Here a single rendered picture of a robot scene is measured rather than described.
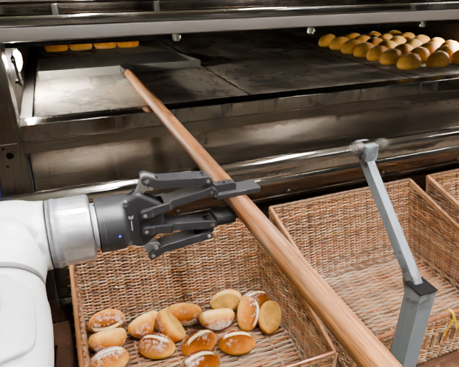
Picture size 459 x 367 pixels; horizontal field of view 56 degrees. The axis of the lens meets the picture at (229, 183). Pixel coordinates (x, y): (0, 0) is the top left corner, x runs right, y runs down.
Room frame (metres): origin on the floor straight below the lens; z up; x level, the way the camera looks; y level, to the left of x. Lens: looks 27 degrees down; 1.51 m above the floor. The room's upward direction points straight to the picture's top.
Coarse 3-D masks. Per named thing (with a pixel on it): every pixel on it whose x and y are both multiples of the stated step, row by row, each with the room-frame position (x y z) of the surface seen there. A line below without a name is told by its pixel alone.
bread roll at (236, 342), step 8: (224, 336) 0.84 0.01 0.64; (232, 336) 0.83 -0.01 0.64; (240, 336) 0.83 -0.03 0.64; (248, 336) 0.84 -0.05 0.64; (224, 344) 0.82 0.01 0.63; (232, 344) 0.82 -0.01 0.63; (240, 344) 0.82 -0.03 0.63; (248, 344) 0.82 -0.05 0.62; (224, 352) 0.82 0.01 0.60; (232, 352) 0.81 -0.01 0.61; (240, 352) 0.81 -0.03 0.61
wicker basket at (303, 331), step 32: (224, 224) 1.09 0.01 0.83; (128, 256) 0.99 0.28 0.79; (160, 256) 1.01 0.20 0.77; (192, 256) 1.04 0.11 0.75; (224, 256) 1.07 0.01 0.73; (256, 256) 1.10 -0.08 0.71; (96, 288) 0.93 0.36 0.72; (128, 288) 0.96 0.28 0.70; (160, 288) 0.98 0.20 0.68; (192, 288) 1.01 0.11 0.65; (224, 288) 1.04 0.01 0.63; (256, 288) 1.07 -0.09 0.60; (288, 288) 0.92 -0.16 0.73; (128, 320) 0.93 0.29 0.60; (288, 320) 0.91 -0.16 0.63; (96, 352) 0.83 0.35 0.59; (128, 352) 0.83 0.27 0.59; (256, 352) 0.83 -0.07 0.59; (288, 352) 0.83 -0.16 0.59; (320, 352) 0.75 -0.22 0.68
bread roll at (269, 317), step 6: (264, 306) 0.94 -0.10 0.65; (270, 306) 0.94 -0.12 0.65; (276, 306) 0.95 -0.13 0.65; (264, 312) 0.92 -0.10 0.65; (270, 312) 0.92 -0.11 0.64; (276, 312) 0.93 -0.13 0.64; (264, 318) 0.90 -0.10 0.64; (270, 318) 0.90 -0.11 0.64; (276, 318) 0.91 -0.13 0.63; (264, 324) 0.89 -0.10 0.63; (270, 324) 0.89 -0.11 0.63; (276, 324) 0.89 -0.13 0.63; (264, 330) 0.88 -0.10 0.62; (270, 330) 0.88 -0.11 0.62
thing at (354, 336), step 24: (144, 96) 1.13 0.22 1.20; (168, 120) 0.91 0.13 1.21; (192, 144) 0.76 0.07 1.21; (216, 168) 0.65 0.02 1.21; (240, 216) 0.52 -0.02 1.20; (264, 216) 0.50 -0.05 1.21; (264, 240) 0.45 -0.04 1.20; (288, 264) 0.40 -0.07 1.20; (312, 288) 0.36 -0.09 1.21; (336, 312) 0.32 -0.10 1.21; (336, 336) 0.30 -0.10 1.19; (360, 336) 0.29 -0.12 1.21; (360, 360) 0.27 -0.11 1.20; (384, 360) 0.26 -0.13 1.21
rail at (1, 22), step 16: (0, 16) 0.83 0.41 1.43; (16, 16) 0.84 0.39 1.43; (32, 16) 0.85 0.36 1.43; (48, 16) 0.86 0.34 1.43; (64, 16) 0.87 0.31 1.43; (80, 16) 0.88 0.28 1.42; (96, 16) 0.89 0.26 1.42; (112, 16) 0.90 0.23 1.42; (128, 16) 0.91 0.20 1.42; (144, 16) 0.92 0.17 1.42; (160, 16) 0.93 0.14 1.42; (176, 16) 0.95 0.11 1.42; (192, 16) 0.96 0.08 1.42; (208, 16) 0.97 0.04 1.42; (224, 16) 0.98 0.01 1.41; (240, 16) 1.00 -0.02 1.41; (256, 16) 1.01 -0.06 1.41; (272, 16) 1.03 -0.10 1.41
